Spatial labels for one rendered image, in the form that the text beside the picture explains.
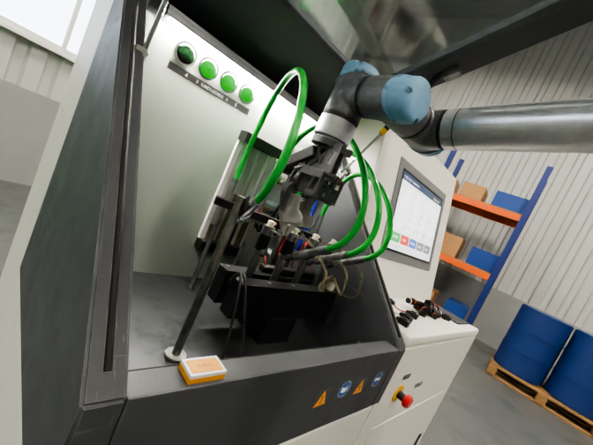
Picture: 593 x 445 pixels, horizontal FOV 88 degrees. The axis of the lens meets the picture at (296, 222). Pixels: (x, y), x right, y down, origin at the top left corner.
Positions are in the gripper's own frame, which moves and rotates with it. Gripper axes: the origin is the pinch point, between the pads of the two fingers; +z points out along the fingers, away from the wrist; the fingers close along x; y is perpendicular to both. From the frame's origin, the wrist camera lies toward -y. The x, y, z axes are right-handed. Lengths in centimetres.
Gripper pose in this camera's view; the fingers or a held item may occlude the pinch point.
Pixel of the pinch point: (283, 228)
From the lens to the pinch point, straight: 65.6
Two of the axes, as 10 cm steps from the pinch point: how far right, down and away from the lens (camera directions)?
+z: -4.0, 9.1, 1.0
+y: 6.3, 3.6, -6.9
